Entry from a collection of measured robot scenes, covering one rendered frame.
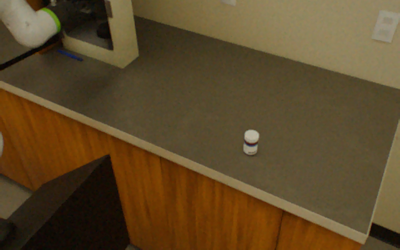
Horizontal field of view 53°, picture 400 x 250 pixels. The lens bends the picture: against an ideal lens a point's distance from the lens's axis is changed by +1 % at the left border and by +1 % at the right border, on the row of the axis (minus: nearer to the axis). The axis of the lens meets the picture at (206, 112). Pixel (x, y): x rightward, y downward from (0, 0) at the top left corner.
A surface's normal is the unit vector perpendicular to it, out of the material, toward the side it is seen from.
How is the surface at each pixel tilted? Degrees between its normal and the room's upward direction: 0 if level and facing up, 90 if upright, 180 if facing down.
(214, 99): 0
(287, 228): 90
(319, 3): 90
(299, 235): 90
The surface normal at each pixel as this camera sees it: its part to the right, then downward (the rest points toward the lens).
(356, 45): -0.48, 0.58
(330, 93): 0.00, -0.76
